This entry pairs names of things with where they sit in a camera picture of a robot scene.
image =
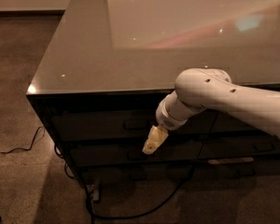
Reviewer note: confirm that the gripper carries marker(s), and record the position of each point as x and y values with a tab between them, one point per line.
166	119

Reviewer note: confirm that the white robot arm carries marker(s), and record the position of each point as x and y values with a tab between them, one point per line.
199	89

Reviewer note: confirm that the dark cabinet with glossy top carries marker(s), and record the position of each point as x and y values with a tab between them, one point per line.
112	55

